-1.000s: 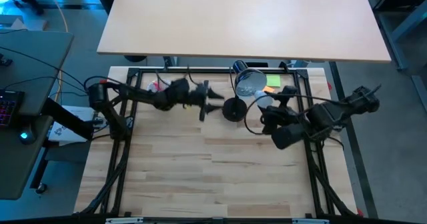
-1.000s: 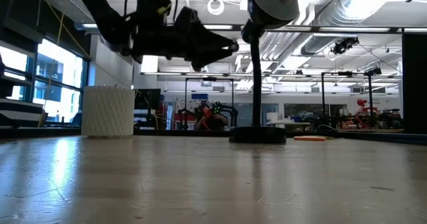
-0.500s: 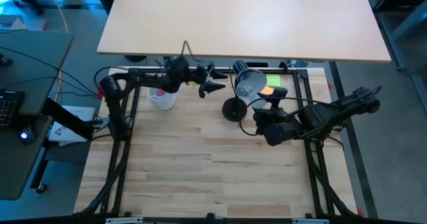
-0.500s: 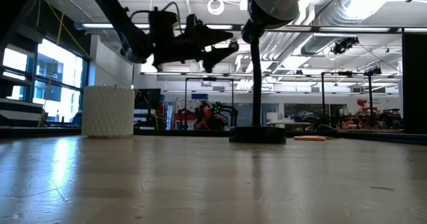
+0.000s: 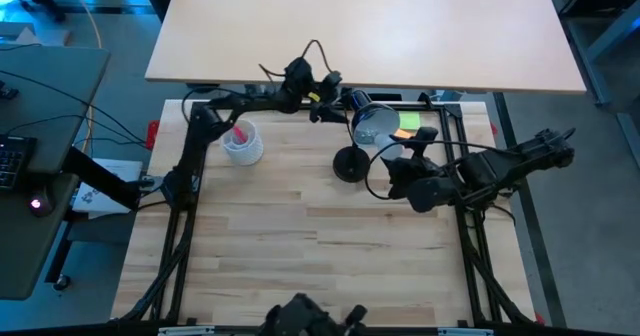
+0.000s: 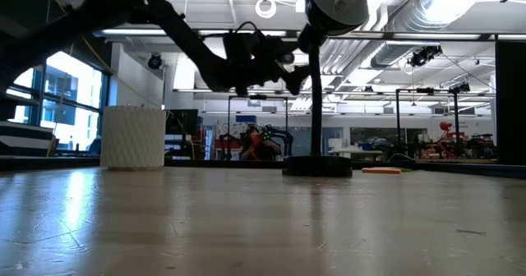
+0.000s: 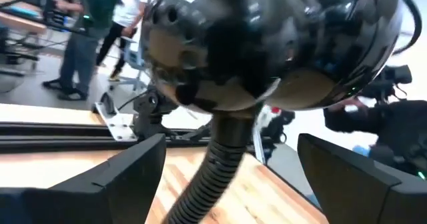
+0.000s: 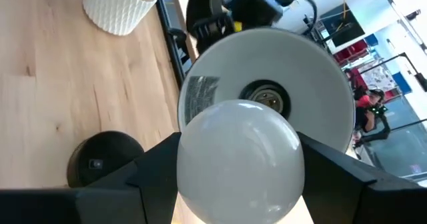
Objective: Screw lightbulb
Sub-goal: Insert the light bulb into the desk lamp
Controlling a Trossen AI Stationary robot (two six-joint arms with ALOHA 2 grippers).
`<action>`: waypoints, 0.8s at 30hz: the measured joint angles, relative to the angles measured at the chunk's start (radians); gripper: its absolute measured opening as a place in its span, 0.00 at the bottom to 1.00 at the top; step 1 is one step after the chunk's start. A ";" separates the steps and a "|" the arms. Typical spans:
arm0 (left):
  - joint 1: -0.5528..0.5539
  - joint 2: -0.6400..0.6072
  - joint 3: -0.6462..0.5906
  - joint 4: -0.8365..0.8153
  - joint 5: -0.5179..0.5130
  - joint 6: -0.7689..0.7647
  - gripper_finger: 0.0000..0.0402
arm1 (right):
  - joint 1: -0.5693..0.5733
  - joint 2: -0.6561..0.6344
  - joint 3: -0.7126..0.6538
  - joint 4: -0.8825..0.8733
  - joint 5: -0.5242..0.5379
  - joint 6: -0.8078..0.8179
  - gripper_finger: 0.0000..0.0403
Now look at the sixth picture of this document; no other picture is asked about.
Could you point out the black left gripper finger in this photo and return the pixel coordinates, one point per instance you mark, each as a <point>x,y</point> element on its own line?
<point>298,79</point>
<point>292,47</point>

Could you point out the black gooseneck desk lamp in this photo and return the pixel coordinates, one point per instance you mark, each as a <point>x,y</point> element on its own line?
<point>315,103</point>

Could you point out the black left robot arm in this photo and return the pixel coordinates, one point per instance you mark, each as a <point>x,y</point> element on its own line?
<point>185,33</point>

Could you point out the black background robot green lights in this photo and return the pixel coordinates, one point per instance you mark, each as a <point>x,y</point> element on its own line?
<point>283,138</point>

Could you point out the person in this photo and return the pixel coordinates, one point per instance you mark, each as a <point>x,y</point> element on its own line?
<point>261,146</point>

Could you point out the black monitor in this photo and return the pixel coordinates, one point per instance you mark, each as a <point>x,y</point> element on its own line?
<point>181,122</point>

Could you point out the orange sticky note pad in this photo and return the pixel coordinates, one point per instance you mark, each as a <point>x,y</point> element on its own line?
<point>381,171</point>

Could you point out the long ceiling light strip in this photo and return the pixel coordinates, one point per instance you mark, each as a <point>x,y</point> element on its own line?
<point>131,32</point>

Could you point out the white textured cup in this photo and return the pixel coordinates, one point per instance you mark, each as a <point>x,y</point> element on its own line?
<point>132,138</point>

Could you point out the red and black background robot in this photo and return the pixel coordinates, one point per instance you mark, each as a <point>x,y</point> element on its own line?
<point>448,142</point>

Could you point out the large window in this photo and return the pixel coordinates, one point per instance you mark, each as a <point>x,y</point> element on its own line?
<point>70,103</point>

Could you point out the grey side desk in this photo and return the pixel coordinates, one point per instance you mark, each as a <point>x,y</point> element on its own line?
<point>24,140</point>

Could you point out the black ceiling camera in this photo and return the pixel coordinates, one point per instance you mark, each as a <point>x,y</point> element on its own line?
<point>287,58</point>
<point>155,61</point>
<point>423,56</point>

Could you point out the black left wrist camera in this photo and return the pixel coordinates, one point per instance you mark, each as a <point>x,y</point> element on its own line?
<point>240,46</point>

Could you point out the black background stand frame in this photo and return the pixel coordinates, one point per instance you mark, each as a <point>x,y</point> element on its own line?
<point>286,116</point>
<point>398,111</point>

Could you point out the silver ventilation duct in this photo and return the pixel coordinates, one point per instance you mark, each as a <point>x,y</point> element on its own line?
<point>415,21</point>

